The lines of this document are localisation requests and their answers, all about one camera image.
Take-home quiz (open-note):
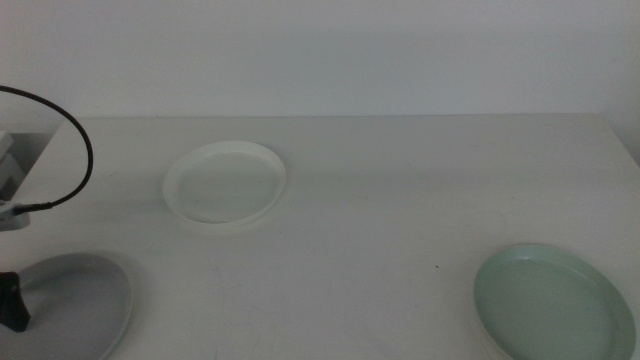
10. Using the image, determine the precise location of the black camera cable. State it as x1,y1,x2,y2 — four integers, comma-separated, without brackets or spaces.
0,84,95,217

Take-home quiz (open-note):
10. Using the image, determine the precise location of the white shallow bowl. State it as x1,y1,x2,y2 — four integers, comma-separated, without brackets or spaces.
162,140,288,227

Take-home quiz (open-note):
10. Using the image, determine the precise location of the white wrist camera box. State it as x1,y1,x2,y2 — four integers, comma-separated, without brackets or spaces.
0,199,32,232

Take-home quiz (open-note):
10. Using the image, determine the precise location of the pale green shallow bowl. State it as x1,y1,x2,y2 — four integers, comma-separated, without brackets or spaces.
472,243,637,360

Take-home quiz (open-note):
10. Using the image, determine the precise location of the grey shallow bowl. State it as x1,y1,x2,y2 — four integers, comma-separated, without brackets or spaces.
0,252,134,360

